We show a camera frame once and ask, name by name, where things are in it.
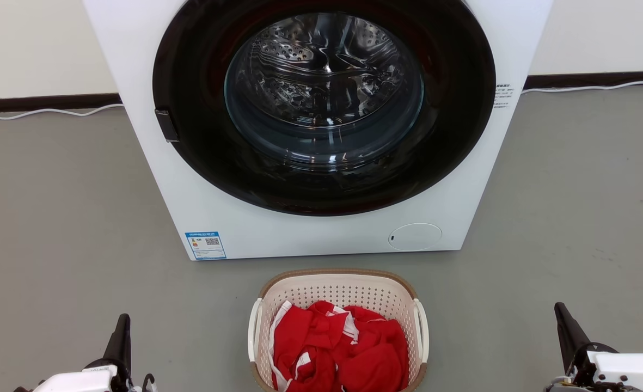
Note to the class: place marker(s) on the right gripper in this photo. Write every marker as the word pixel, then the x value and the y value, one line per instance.
pixel 626 373

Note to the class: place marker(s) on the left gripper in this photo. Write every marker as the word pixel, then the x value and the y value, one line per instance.
pixel 81 381

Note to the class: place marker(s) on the cream perforated laundry basket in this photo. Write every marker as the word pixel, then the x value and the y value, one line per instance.
pixel 343 288

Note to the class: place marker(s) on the blue energy label sticker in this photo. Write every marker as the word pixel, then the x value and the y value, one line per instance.
pixel 205 245

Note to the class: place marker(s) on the white front-load washing machine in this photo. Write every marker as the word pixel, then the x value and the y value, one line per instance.
pixel 190 207

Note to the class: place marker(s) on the round white filter cover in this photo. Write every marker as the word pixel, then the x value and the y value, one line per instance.
pixel 415 237

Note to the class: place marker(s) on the red and white garment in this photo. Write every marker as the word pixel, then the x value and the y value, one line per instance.
pixel 370 359

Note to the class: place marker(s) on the small warning text label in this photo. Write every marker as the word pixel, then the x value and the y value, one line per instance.
pixel 503 96

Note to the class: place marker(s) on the dark round washer door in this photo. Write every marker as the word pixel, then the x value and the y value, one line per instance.
pixel 201 81

